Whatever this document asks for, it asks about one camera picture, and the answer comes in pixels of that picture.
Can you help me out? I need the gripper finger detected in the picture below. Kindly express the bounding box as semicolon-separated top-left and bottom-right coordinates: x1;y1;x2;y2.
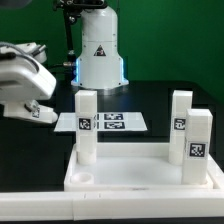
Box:
24;100;39;112

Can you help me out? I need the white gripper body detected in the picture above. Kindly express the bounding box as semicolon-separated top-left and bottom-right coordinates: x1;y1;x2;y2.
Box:
0;55;56;104

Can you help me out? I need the white desk top tray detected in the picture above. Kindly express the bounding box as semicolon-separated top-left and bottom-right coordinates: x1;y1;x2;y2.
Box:
64;142;214;192

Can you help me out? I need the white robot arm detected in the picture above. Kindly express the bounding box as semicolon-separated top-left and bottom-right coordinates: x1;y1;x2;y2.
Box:
0;0;128;105

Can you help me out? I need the white marker sheet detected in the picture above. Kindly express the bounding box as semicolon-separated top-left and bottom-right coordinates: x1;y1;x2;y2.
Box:
54;112;147;132

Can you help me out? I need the white L-shaped fence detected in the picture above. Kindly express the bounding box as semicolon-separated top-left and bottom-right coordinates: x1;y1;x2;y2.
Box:
0;158;224;221

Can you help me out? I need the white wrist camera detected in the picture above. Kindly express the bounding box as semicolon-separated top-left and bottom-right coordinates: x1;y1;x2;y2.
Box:
0;42;47;64

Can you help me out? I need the black cable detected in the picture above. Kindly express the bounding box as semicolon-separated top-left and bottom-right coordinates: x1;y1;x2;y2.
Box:
48;61;77;76

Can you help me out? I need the black camera stand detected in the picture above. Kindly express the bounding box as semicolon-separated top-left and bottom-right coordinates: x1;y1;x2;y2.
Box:
53;0;108;63

